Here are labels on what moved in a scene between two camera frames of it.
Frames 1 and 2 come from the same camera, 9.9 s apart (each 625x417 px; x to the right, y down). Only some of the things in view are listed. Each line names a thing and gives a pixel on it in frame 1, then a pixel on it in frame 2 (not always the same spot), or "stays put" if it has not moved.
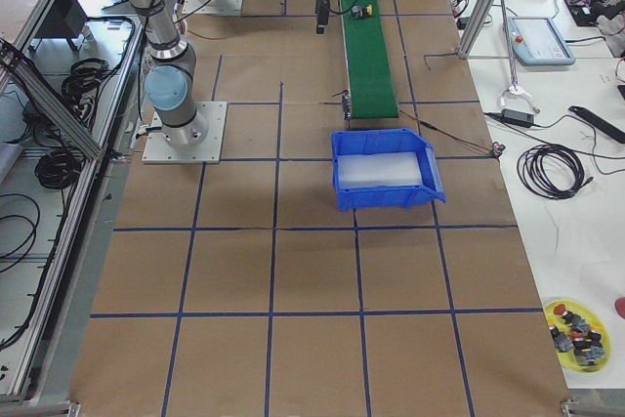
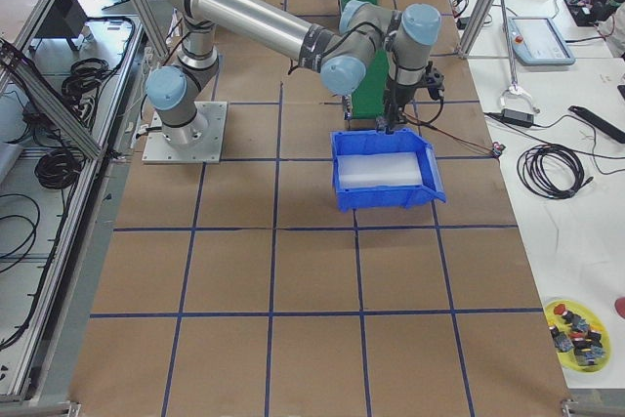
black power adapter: (518, 117) stays put
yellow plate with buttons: (578, 334) stays put
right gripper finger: (322, 7) -> (384, 122)
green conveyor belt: (369, 75) stays put
